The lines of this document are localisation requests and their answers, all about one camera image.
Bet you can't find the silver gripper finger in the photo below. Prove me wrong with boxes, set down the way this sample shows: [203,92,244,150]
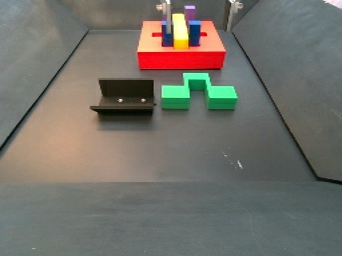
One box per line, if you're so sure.
[156,0,172,34]
[226,0,243,30]

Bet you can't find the green stepped block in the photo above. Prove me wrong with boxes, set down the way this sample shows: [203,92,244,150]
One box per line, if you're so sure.
[160,73,238,110]

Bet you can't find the red base board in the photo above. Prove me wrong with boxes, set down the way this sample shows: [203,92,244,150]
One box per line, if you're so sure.
[136,20,226,70]

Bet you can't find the black angle fixture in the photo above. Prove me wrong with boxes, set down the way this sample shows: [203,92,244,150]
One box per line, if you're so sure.
[89,78,155,114]

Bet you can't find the purple block right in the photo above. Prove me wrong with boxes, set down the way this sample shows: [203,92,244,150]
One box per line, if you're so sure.
[184,5,196,20]

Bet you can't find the blue block right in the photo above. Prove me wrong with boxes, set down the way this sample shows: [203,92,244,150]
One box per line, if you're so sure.
[188,20,200,46]

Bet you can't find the blue block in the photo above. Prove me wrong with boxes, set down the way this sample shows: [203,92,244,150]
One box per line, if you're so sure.
[162,21,174,47]
[188,20,200,46]

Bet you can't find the blue block left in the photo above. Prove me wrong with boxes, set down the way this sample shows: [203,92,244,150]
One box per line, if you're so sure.
[162,21,174,47]

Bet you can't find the yellow long bar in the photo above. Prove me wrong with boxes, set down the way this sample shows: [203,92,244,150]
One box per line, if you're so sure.
[172,13,188,49]

